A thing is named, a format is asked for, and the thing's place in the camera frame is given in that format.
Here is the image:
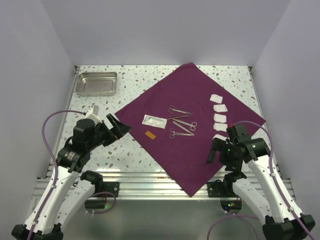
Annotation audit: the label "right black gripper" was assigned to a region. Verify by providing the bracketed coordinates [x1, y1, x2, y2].
[206, 137, 243, 172]

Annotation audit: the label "purple cloth drape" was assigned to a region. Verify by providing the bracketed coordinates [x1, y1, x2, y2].
[116, 63, 265, 197]

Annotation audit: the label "white suture packet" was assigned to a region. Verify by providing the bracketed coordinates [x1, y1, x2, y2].
[142, 114, 167, 129]

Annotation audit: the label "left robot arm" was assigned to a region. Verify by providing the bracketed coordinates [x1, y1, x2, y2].
[11, 112, 131, 240]

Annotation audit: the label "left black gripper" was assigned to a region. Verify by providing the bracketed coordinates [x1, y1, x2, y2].
[86, 113, 131, 151]

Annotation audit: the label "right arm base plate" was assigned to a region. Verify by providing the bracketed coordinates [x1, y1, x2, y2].
[206, 179, 238, 198]

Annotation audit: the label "upper small scissors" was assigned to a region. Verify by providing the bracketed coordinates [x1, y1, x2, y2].
[168, 105, 192, 115]

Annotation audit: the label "lower hemostat clamp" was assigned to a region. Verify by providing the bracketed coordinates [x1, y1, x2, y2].
[169, 128, 194, 139]

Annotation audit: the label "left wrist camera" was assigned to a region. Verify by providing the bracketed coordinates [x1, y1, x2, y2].
[85, 104, 102, 124]

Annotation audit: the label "thin metal forceps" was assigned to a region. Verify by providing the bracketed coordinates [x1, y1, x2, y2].
[167, 115, 189, 120]

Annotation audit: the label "stainless steel tray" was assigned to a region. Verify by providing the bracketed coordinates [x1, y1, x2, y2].
[75, 71, 118, 97]

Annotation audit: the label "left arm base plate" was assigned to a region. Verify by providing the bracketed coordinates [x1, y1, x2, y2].
[77, 181, 120, 199]

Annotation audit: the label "metal tweezers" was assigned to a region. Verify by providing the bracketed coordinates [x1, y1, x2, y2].
[173, 121, 194, 136]

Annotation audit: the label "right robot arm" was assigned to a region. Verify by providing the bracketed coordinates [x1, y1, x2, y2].
[206, 121, 316, 240]

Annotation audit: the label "middle metal scissors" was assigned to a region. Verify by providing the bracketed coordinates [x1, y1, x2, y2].
[174, 119, 197, 131]

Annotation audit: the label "orange bandage strip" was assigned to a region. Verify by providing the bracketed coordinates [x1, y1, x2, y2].
[145, 131, 156, 140]

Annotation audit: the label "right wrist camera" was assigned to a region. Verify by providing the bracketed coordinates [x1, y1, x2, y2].
[227, 124, 236, 130]

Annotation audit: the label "white gauze pad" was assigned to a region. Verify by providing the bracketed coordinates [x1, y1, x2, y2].
[209, 94, 223, 104]
[213, 122, 228, 132]
[213, 113, 227, 123]
[213, 104, 228, 113]
[212, 134, 227, 141]

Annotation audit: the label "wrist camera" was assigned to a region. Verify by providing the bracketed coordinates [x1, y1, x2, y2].
[227, 124, 236, 130]
[85, 104, 102, 124]

